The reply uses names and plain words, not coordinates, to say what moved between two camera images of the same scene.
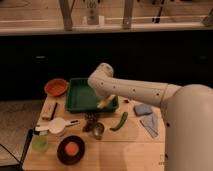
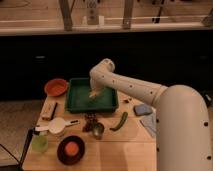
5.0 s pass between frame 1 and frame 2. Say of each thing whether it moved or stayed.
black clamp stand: stayed
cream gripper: moved
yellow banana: moved
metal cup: stayed
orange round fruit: stayed
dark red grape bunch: stayed
